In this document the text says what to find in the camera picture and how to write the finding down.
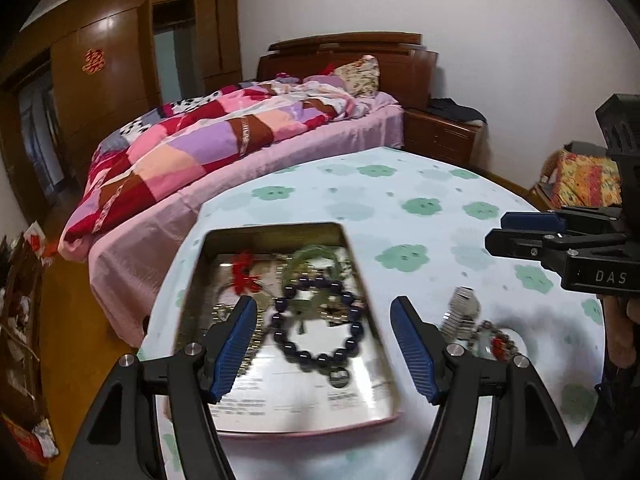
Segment dark folded clothes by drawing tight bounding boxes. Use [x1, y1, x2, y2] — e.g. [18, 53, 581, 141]
[427, 97, 487, 126]

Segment wooden nightstand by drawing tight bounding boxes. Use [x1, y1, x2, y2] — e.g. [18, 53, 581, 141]
[402, 107, 488, 168]

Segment dark purple bead bracelet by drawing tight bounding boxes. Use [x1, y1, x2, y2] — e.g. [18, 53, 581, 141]
[271, 276, 366, 372]

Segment patchwork quilt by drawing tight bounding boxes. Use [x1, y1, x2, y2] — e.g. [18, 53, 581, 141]
[62, 79, 358, 256]

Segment white red shopping bag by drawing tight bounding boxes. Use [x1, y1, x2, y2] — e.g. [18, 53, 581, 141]
[22, 220, 51, 257]

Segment floral pillow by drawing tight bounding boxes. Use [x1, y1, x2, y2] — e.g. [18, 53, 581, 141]
[332, 55, 381, 98]

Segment silver metal watch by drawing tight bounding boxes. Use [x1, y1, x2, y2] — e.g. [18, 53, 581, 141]
[441, 286, 482, 347]

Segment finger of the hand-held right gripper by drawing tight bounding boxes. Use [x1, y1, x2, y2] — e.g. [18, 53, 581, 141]
[485, 229, 626, 267]
[501, 206, 623, 235]

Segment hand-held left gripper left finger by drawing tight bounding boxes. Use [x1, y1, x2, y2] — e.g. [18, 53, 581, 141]
[62, 295, 258, 480]

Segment red paper decoration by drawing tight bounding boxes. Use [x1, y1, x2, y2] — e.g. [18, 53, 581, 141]
[82, 49, 107, 74]

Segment metal bead chain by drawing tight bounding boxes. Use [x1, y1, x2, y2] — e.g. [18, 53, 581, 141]
[212, 300, 271, 361]

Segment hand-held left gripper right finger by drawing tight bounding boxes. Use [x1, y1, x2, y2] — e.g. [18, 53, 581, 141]
[389, 295, 586, 480]

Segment printed paper booklet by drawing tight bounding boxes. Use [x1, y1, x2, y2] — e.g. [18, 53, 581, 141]
[210, 255, 396, 431]

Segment pink metal tin box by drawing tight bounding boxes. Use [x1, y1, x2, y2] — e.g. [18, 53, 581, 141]
[172, 221, 403, 436]

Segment red bead bracelet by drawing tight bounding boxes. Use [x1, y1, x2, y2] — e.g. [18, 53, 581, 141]
[471, 322, 520, 360]

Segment person's right hand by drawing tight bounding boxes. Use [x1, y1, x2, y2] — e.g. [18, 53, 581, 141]
[605, 294, 640, 361]

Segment colourful patterned cushion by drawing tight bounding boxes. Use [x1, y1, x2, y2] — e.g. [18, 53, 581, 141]
[552, 152, 623, 208]

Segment red knot ornament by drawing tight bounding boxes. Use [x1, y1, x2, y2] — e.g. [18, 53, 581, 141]
[231, 252, 262, 295]

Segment green jade bracelet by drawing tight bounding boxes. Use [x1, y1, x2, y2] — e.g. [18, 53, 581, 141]
[280, 244, 353, 291]

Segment low wooden cabinet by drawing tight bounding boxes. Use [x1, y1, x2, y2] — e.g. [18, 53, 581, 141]
[0, 235, 56, 426]

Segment green cloud print tablecloth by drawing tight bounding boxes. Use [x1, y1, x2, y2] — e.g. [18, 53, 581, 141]
[137, 146, 608, 480]

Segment pink bed sheet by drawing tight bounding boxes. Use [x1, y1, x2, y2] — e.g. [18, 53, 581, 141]
[57, 91, 406, 348]

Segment small mixed bead bracelet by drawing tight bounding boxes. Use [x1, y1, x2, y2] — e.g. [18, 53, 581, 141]
[325, 290, 364, 326]

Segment wooden bed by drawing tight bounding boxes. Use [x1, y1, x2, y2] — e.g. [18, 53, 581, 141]
[57, 32, 438, 348]

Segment brown wooden wardrobe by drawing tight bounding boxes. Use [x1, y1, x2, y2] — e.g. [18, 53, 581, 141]
[0, 0, 246, 211]

